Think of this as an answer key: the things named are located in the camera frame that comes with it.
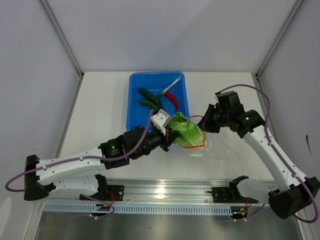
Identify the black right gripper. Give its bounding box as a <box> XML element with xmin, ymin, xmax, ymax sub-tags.
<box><xmin>194</xmin><ymin>104</ymin><xmax>231</xmax><ymax>134</ymax></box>

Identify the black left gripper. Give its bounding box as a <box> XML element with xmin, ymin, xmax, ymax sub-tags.
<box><xmin>132</xmin><ymin>125</ymin><xmax>181</xmax><ymax>160</ymax></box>

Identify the toy napa cabbage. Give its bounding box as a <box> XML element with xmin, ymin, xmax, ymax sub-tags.
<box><xmin>168</xmin><ymin>111</ymin><xmax>205</xmax><ymax>148</ymax></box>

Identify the clear zip bag orange zipper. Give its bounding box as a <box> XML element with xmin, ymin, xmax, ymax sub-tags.
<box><xmin>179</xmin><ymin>114</ymin><xmax>241</xmax><ymax>161</ymax></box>

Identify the small green toy pepper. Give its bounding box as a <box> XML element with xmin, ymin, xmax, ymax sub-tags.
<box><xmin>138</xmin><ymin>99</ymin><xmax>158</xmax><ymax>109</ymax></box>

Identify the dark green toy cucumber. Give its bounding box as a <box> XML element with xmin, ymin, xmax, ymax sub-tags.
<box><xmin>138</xmin><ymin>87</ymin><xmax>161</xmax><ymax>105</ymax></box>

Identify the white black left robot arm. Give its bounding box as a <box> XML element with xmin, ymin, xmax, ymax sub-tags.
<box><xmin>23</xmin><ymin>126</ymin><xmax>180</xmax><ymax>201</ymax></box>

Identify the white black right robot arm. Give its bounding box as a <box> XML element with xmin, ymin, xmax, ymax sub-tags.
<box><xmin>198</xmin><ymin>91</ymin><xmax>320</xmax><ymax>219</ymax></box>

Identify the blue plastic bin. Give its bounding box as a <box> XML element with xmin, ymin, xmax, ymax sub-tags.
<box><xmin>126</xmin><ymin>71</ymin><xmax>190</xmax><ymax>131</ymax></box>

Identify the red toy chili pepper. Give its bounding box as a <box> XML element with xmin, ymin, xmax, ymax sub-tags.
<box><xmin>165</xmin><ymin>91</ymin><xmax>179</xmax><ymax>112</ymax></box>

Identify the toy green onion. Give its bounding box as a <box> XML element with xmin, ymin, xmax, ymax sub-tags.
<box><xmin>156</xmin><ymin>75</ymin><xmax>182</xmax><ymax>98</ymax></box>

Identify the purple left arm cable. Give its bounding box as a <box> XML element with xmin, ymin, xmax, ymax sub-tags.
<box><xmin>5</xmin><ymin>108</ymin><xmax>161</xmax><ymax>193</ymax></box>

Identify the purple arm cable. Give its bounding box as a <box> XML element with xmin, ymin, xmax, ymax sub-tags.
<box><xmin>219</xmin><ymin>84</ymin><xmax>320</xmax><ymax>223</ymax></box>
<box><xmin>5</xmin><ymin>108</ymin><xmax>161</xmax><ymax>193</ymax></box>

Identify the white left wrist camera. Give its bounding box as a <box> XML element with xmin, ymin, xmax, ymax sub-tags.
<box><xmin>151</xmin><ymin>109</ymin><xmax>172</xmax><ymax>136</ymax></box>

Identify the aluminium frame rail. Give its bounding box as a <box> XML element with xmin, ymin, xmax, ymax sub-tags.
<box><xmin>57</xmin><ymin>177</ymin><xmax>283</xmax><ymax>203</ymax></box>

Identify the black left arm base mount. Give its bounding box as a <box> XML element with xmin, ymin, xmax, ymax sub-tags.
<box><xmin>79</xmin><ymin>174</ymin><xmax>125</xmax><ymax>202</ymax></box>

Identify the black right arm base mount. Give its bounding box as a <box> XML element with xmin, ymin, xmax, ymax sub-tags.
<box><xmin>207</xmin><ymin>175</ymin><xmax>249</xmax><ymax>204</ymax></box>

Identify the slotted grey cable duct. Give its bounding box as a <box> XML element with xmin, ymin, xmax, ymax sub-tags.
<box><xmin>43</xmin><ymin>202</ymin><xmax>233</xmax><ymax>216</ymax></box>

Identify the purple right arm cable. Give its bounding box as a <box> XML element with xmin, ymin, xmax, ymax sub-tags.
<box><xmin>219</xmin><ymin>84</ymin><xmax>320</xmax><ymax>223</ymax></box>

